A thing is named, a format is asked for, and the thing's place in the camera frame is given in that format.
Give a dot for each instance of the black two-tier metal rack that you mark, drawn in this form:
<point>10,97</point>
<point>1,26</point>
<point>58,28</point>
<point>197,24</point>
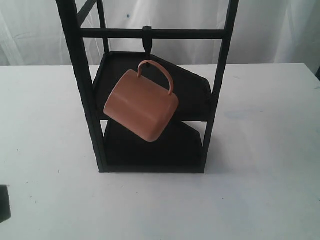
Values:
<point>100,57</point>

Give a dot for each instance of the white backdrop curtain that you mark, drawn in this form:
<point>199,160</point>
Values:
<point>265,31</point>

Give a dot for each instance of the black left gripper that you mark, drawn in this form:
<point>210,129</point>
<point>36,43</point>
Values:
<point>5,208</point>

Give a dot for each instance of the terracotta ceramic mug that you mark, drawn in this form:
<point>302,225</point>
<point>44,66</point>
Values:
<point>140,105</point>

